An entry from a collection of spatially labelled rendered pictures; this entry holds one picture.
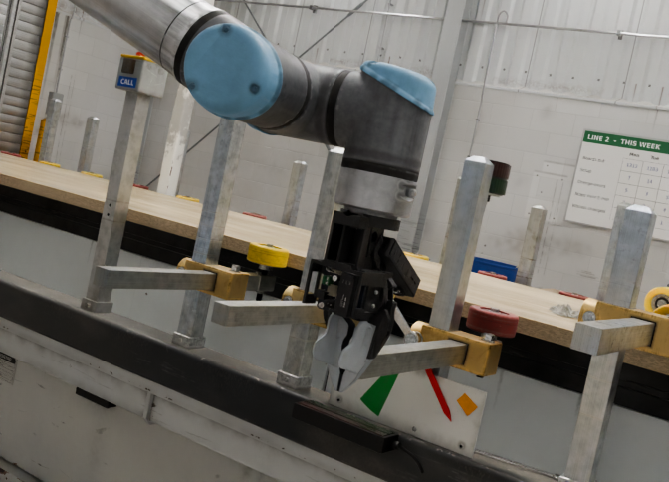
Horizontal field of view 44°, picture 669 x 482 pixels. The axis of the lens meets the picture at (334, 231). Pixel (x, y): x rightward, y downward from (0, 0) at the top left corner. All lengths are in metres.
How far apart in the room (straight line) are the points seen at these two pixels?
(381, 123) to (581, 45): 8.08
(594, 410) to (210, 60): 0.71
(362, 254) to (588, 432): 0.46
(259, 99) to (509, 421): 0.85
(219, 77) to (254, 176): 9.63
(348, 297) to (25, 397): 1.54
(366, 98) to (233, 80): 0.17
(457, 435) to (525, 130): 7.72
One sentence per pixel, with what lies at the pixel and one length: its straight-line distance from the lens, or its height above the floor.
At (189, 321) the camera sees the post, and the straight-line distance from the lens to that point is 1.58.
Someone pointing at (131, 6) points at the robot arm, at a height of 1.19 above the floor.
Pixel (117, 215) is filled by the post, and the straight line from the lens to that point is 1.74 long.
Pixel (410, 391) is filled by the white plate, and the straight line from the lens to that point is 1.32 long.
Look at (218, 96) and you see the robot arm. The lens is 0.85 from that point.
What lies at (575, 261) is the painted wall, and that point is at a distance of 8.63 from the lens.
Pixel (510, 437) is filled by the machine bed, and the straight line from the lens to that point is 1.51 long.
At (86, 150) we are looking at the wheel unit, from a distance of 3.51.
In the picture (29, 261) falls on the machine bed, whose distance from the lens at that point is 2.29.
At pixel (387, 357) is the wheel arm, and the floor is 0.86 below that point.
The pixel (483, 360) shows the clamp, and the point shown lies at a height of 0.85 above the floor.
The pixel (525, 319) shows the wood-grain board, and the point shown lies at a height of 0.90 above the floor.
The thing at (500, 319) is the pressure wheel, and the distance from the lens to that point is 1.34.
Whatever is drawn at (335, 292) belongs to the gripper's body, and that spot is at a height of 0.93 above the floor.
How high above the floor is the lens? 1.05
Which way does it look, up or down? 3 degrees down
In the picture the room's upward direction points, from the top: 12 degrees clockwise
